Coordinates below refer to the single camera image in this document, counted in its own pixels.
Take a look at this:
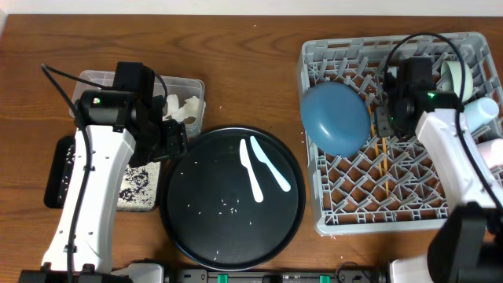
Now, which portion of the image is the wooden chopstick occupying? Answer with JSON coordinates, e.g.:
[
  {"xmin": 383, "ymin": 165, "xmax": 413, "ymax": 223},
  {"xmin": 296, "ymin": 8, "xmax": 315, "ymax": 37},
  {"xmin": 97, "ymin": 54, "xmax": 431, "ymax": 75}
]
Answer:
[
  {"xmin": 381, "ymin": 138, "xmax": 390, "ymax": 197},
  {"xmin": 367, "ymin": 106, "xmax": 384, "ymax": 177}
]

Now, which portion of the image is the white tissue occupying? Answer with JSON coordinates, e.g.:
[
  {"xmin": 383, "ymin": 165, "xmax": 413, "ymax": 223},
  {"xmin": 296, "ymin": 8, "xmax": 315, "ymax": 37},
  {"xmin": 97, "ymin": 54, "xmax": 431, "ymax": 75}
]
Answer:
[
  {"xmin": 163, "ymin": 94, "xmax": 179, "ymax": 119},
  {"xmin": 177, "ymin": 96, "xmax": 200, "ymax": 121}
]

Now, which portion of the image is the white rice pile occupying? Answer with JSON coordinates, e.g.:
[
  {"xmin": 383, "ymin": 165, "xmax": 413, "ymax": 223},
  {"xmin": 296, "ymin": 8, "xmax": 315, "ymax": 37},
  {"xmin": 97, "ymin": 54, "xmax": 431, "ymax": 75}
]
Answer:
[{"xmin": 58, "ymin": 145, "xmax": 161, "ymax": 209}]

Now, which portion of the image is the light green bowl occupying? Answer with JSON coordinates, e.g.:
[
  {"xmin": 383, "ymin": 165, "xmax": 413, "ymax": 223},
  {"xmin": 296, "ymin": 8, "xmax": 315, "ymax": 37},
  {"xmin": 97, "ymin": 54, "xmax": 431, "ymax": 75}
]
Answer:
[{"xmin": 440, "ymin": 61, "xmax": 474, "ymax": 102}]

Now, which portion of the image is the dark blue plate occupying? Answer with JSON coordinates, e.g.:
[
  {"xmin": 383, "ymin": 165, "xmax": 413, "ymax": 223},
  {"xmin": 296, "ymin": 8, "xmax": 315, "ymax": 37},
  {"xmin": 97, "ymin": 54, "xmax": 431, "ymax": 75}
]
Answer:
[{"xmin": 300, "ymin": 82, "xmax": 370, "ymax": 157}]

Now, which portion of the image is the small white cup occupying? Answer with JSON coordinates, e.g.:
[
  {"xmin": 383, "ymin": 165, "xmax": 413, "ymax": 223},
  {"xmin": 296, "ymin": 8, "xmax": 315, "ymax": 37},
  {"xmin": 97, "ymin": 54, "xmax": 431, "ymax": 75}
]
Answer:
[{"xmin": 464, "ymin": 97, "xmax": 499, "ymax": 132}]

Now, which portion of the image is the pink cup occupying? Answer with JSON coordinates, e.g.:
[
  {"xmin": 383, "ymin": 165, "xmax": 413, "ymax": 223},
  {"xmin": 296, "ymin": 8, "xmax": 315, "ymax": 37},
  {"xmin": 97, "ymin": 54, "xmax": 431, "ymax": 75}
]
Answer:
[{"xmin": 477, "ymin": 138, "xmax": 503, "ymax": 168}]

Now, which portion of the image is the white plastic spoon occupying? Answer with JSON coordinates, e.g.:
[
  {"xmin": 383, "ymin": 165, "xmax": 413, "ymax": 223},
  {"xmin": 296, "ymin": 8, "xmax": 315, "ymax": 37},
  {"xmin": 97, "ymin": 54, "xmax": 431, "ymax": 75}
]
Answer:
[
  {"xmin": 239, "ymin": 139, "xmax": 264, "ymax": 203},
  {"xmin": 250, "ymin": 136, "xmax": 292, "ymax": 192}
]

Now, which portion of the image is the light blue saucer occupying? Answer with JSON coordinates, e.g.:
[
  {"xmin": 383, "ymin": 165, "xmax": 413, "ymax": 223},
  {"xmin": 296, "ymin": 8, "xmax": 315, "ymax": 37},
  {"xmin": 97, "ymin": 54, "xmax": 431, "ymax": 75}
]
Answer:
[{"xmin": 387, "ymin": 66, "xmax": 398, "ymax": 79}]

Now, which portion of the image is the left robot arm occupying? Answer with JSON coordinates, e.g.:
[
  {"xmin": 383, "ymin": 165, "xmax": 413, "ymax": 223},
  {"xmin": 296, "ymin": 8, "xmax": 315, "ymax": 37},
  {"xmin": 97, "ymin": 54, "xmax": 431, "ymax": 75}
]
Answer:
[{"xmin": 19, "ymin": 61, "xmax": 187, "ymax": 282}]

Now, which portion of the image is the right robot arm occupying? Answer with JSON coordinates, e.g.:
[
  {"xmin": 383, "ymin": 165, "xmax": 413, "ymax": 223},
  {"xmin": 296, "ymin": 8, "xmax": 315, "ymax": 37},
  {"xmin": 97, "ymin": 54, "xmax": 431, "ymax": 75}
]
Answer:
[{"xmin": 374, "ymin": 57, "xmax": 502, "ymax": 282}]

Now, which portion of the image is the clear plastic waste bin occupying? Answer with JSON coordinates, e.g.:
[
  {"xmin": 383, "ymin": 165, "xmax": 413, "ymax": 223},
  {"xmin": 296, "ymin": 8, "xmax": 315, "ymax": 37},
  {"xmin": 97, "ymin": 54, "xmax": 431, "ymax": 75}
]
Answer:
[{"xmin": 72, "ymin": 70, "xmax": 206, "ymax": 138}]

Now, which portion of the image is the grey dishwasher rack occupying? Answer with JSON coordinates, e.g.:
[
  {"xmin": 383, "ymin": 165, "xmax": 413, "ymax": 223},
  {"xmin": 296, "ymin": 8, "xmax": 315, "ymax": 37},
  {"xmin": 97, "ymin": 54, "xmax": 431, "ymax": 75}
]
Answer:
[{"xmin": 297, "ymin": 31, "xmax": 502, "ymax": 236}]

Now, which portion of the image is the black rectangular tray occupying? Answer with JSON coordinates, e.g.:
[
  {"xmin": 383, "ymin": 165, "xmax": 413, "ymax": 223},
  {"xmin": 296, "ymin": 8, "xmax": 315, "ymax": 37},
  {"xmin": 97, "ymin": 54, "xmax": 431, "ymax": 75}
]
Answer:
[{"xmin": 43, "ymin": 135, "xmax": 162, "ymax": 213}]

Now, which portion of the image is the round black serving tray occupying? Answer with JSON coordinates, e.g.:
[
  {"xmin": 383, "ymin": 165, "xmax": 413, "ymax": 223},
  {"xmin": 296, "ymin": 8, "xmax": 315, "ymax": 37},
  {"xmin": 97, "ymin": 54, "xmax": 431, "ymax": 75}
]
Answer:
[{"xmin": 160, "ymin": 127, "xmax": 306, "ymax": 271}]

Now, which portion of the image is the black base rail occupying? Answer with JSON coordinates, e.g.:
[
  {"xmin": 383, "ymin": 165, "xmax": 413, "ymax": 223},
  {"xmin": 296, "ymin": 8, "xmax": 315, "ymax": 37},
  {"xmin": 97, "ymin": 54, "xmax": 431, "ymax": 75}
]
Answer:
[{"xmin": 170, "ymin": 266, "xmax": 391, "ymax": 283}]

